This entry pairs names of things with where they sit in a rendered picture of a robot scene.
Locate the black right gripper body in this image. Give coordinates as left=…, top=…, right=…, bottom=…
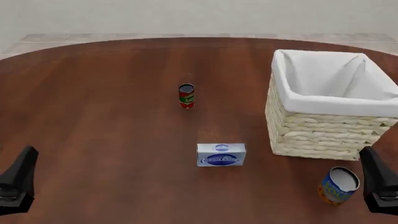
left=364, top=188, right=398, bottom=213

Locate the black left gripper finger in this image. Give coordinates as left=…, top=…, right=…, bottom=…
left=0, top=146, right=39, bottom=195

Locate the blue and white cream cheese box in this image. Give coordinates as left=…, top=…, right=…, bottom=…
left=197, top=142, right=248, bottom=167

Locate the blue and orange soup tin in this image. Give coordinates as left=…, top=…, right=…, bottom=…
left=317, top=166, right=361, bottom=207

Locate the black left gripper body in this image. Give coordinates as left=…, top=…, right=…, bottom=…
left=0, top=184, right=35, bottom=216

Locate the red and green tomato sauce tin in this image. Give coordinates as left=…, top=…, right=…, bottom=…
left=178, top=83, right=197, bottom=110

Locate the pale wicker basket, white liner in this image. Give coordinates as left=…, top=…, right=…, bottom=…
left=265, top=49, right=398, bottom=162

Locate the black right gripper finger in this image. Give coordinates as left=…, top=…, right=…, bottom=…
left=359, top=146, right=398, bottom=198

